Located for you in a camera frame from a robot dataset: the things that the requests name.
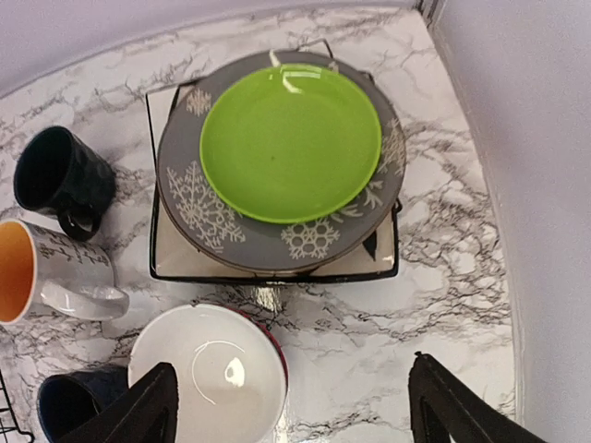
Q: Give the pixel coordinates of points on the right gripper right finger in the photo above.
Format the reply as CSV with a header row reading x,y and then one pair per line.
x,y
444,409

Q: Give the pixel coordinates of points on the beige bowl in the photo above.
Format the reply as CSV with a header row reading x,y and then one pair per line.
x,y
232,380

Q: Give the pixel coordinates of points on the black wire dish rack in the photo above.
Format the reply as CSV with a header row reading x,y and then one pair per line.
x,y
14,407

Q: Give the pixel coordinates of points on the dark blue cup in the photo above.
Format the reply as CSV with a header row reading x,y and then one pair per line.
x,y
67,401

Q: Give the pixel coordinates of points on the green plate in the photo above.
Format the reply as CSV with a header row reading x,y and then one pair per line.
x,y
290,144

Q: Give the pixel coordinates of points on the floral glass mug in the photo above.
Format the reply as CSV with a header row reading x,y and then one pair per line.
x,y
43,267

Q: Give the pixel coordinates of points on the blue patterned bowl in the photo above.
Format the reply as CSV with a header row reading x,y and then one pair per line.
x,y
277,341

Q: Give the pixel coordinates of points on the square floral plate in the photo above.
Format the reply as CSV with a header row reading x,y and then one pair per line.
x,y
171,258

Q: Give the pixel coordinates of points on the dark teal cup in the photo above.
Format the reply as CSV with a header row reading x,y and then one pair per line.
x,y
58,175

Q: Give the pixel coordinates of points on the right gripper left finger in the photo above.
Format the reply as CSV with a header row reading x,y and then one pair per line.
x,y
146,413

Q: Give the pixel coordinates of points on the right aluminium frame post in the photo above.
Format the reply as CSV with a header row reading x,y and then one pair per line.
x,y
430,11

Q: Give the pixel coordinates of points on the grey reindeer plate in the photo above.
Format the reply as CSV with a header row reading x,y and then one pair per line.
x,y
281,161

